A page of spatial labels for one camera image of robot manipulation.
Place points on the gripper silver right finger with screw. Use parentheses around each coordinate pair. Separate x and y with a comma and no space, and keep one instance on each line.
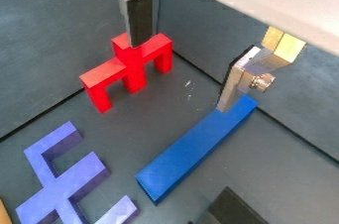
(250,69)

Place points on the blue rectangular bar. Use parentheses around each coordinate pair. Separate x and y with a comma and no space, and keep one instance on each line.
(167,170)

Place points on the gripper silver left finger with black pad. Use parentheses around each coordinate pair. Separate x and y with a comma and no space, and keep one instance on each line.
(136,12)

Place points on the black angle bracket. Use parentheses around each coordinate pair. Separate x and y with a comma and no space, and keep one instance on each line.
(230,210)

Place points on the purple comb-shaped block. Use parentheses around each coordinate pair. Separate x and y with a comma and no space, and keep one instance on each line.
(56,201)

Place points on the red comb-shaped block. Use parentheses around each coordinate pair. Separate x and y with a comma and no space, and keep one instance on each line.
(126,67)

